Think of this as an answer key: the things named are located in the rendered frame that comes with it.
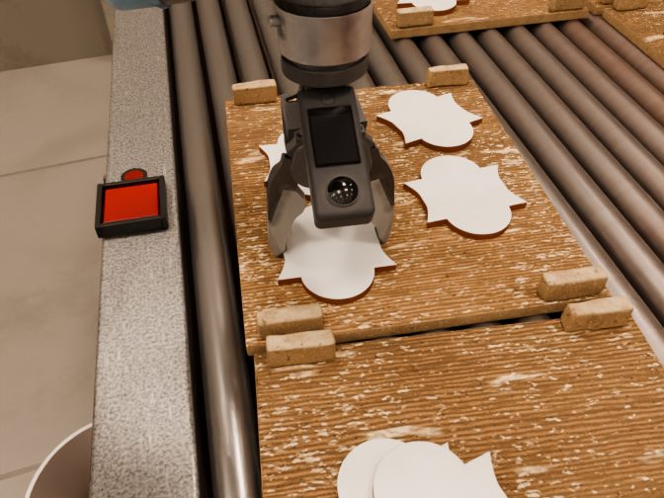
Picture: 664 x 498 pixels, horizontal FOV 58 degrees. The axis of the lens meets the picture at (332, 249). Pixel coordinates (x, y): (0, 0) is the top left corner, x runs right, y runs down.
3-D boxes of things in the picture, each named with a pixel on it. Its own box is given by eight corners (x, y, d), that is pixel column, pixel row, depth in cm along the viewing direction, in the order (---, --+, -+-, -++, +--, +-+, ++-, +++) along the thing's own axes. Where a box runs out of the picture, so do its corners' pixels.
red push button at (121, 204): (106, 232, 66) (102, 223, 65) (108, 198, 71) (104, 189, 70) (161, 224, 67) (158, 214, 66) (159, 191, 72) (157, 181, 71)
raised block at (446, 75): (427, 89, 84) (429, 72, 82) (423, 82, 85) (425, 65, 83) (468, 85, 84) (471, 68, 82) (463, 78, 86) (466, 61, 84)
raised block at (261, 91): (234, 107, 80) (231, 88, 78) (233, 100, 82) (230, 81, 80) (278, 103, 81) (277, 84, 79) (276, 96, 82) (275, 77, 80)
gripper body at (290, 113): (356, 139, 61) (358, 23, 53) (374, 191, 55) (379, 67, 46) (281, 147, 60) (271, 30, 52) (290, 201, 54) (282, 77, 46)
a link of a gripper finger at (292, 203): (274, 225, 65) (307, 157, 59) (279, 264, 60) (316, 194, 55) (246, 219, 63) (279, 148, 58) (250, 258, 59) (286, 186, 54)
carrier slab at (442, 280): (247, 357, 54) (245, 346, 53) (225, 110, 83) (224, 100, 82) (607, 305, 59) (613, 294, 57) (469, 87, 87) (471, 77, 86)
